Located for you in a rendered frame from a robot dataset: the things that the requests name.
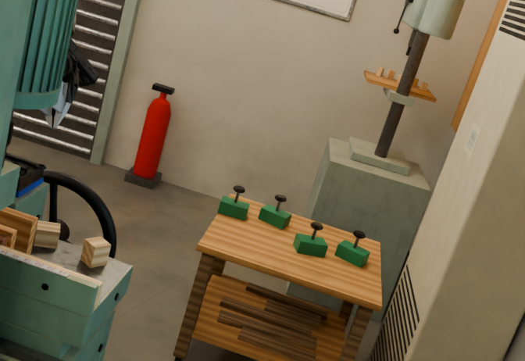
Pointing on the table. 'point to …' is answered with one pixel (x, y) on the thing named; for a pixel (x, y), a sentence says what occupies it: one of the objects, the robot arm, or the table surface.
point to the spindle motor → (48, 37)
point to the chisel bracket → (8, 184)
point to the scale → (33, 263)
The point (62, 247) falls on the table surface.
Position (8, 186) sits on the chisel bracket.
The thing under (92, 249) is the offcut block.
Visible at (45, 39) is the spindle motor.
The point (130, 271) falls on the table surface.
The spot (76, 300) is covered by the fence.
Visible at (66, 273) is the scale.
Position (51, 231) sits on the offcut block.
